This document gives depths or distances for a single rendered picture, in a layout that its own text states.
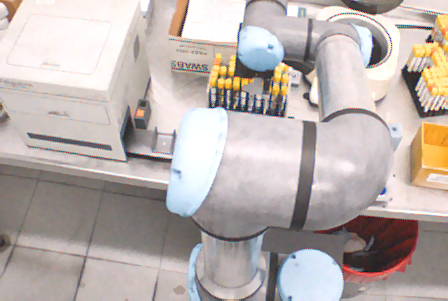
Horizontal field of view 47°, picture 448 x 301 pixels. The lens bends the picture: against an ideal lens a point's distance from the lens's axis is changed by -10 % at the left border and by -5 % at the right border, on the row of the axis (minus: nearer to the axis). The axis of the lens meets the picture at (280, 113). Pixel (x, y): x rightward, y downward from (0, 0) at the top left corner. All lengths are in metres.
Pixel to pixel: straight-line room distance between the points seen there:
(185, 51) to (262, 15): 0.54
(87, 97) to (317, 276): 0.59
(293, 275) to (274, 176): 0.41
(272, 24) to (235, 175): 0.42
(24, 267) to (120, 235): 0.40
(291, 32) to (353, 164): 0.40
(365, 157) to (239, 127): 0.13
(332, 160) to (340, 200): 0.04
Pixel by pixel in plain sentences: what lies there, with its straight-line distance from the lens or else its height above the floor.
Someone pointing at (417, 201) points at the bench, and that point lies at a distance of 1.36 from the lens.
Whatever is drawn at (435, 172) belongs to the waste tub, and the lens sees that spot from 1.32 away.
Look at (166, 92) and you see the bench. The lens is 1.44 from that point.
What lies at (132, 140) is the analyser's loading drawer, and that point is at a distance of 1.32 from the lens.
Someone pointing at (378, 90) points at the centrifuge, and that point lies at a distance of 1.42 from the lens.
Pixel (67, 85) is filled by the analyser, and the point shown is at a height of 1.17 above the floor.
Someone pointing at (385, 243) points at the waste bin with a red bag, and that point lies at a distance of 1.99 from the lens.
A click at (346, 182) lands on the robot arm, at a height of 1.57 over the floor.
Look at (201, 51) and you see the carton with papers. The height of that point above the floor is 0.98.
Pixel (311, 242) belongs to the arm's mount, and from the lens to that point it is 1.17.
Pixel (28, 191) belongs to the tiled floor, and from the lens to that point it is 2.40.
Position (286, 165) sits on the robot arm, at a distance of 0.52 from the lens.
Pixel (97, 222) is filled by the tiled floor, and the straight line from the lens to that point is 2.26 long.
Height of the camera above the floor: 2.03
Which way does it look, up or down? 55 degrees down
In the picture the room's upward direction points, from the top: 10 degrees clockwise
